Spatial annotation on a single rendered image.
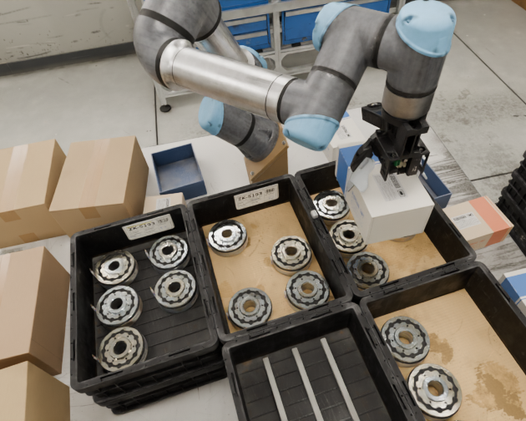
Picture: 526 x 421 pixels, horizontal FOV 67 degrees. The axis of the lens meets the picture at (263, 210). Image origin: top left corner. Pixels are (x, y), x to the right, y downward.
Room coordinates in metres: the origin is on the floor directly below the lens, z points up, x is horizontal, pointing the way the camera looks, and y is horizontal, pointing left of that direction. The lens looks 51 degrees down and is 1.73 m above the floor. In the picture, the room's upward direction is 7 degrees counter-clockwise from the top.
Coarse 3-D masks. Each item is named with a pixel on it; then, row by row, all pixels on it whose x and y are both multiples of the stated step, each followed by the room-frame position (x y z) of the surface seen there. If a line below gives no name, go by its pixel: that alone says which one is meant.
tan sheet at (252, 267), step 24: (240, 216) 0.71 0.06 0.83; (264, 216) 0.70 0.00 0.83; (288, 216) 0.69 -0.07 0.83; (264, 240) 0.62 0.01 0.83; (216, 264) 0.56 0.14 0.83; (240, 264) 0.55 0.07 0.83; (264, 264) 0.54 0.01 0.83; (312, 264) 0.52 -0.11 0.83; (240, 288) 0.48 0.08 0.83; (264, 288) 0.47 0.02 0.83; (288, 312) 0.40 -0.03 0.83
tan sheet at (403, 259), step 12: (348, 216) 0.66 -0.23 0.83; (420, 240) 0.56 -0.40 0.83; (372, 252) 0.54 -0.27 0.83; (384, 252) 0.53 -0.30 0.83; (396, 252) 0.53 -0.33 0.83; (408, 252) 0.53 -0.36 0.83; (420, 252) 0.52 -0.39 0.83; (432, 252) 0.52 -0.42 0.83; (396, 264) 0.50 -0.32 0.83; (408, 264) 0.49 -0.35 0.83; (420, 264) 0.49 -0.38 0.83; (432, 264) 0.48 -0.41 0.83; (396, 276) 0.46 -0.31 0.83
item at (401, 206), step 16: (352, 144) 0.62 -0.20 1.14; (336, 160) 0.62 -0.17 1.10; (336, 176) 0.61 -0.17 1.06; (368, 176) 0.53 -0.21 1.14; (400, 176) 0.52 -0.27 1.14; (416, 176) 0.51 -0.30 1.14; (352, 192) 0.52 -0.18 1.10; (368, 192) 0.49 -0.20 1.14; (384, 192) 0.48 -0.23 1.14; (400, 192) 0.48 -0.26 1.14; (416, 192) 0.47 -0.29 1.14; (352, 208) 0.51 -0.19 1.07; (368, 208) 0.45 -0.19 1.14; (384, 208) 0.44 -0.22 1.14; (400, 208) 0.44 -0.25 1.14; (416, 208) 0.44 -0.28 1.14; (432, 208) 0.44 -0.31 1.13; (368, 224) 0.43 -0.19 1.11; (384, 224) 0.43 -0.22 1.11; (400, 224) 0.43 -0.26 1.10; (416, 224) 0.44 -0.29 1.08; (368, 240) 0.43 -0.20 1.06; (384, 240) 0.43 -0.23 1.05
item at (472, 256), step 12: (312, 168) 0.77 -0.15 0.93; (324, 168) 0.76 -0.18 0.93; (300, 180) 0.73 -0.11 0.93; (312, 204) 0.64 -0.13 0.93; (444, 216) 0.55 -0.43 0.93; (456, 228) 0.52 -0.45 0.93; (336, 252) 0.49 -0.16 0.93; (468, 252) 0.45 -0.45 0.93; (444, 264) 0.43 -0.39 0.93; (456, 264) 0.42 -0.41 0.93; (348, 276) 0.42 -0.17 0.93; (408, 276) 0.41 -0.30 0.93; (420, 276) 0.40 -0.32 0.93; (372, 288) 0.39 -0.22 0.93; (384, 288) 0.39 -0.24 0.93; (360, 300) 0.37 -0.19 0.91
